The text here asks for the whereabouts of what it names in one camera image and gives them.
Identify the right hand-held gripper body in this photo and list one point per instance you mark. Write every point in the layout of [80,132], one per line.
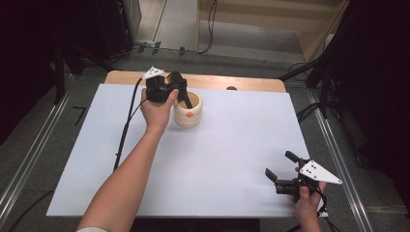
[309,175]

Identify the person's right hand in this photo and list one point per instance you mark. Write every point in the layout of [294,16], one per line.
[307,203]

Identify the person's left hand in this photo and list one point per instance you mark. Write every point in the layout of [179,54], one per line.
[156,112]

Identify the wooden table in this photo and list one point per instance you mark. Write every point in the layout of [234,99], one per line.
[209,81]

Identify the metal floor rail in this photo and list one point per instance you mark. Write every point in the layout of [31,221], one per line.
[341,167]
[32,154]

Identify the white sleeve cuff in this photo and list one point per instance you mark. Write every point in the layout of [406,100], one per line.
[92,229]

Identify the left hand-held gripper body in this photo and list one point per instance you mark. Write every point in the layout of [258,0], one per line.
[158,88]

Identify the dark metal stand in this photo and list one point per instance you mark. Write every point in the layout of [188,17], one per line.
[59,71]
[324,83]

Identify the white table sheet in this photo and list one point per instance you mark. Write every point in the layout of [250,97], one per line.
[225,154]

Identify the cream ribbed utensil holder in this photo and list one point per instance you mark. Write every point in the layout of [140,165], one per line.
[188,116]

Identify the light wooden platform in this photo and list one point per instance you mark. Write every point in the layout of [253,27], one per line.
[257,19]

